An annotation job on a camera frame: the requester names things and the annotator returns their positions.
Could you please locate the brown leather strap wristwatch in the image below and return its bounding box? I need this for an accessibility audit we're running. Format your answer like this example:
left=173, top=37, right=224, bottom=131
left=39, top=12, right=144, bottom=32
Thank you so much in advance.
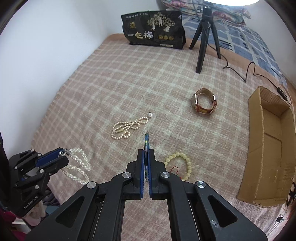
left=192, top=88, right=217, bottom=115

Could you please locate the yellow bead bracelet red tassel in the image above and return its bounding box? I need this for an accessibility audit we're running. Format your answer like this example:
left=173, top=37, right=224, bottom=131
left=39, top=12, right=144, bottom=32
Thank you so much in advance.
left=163, top=152, right=193, bottom=182

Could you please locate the open brown cardboard box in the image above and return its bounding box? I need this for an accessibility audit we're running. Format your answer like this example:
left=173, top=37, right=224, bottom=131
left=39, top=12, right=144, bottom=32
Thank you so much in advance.
left=237, top=86, right=295, bottom=207

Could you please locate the folded floral quilt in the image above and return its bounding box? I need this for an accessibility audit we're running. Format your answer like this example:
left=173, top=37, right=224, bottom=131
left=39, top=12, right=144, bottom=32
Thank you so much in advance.
left=162, top=0, right=251, bottom=27

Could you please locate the long white pearl necklace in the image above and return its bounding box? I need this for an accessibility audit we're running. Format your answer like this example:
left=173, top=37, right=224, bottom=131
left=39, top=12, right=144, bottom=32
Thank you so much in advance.
left=111, top=116, right=149, bottom=140

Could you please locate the twisted white pearl bracelet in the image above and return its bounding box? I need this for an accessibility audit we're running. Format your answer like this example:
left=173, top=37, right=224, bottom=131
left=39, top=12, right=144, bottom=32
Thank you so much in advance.
left=61, top=148, right=91, bottom=185

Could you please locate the black power cable with switch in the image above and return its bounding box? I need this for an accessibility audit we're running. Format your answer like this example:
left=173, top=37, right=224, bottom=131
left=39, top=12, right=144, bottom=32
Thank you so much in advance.
left=207, top=24, right=292, bottom=104

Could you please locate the blue patchwork bed sheet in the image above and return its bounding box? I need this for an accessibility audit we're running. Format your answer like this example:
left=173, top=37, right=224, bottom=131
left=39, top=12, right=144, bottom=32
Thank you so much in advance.
left=181, top=11, right=289, bottom=90

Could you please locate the black snack bag gold print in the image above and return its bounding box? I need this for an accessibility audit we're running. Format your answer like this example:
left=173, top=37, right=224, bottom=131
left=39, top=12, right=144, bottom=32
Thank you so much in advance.
left=121, top=10, right=186, bottom=49

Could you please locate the black ring light tripod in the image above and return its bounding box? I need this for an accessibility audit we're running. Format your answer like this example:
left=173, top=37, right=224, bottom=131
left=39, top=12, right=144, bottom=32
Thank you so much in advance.
left=189, top=6, right=221, bottom=74

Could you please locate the pink plaid blanket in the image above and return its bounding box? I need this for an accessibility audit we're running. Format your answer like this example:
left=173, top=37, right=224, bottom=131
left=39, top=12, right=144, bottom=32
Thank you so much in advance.
left=32, top=35, right=283, bottom=234

